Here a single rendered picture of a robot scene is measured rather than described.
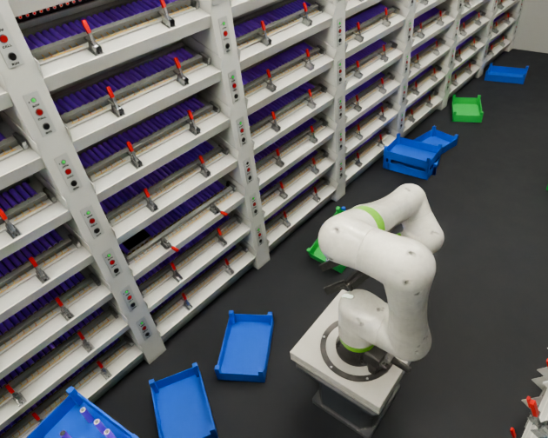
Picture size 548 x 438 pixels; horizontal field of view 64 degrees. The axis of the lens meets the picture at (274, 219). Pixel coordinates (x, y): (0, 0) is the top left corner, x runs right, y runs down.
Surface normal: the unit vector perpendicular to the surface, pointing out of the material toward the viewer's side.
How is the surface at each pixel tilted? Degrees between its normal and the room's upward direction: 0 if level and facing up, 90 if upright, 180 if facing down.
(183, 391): 0
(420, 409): 0
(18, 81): 90
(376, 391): 0
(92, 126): 20
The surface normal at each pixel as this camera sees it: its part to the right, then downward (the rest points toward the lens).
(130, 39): 0.16, -0.59
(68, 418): -0.11, -0.77
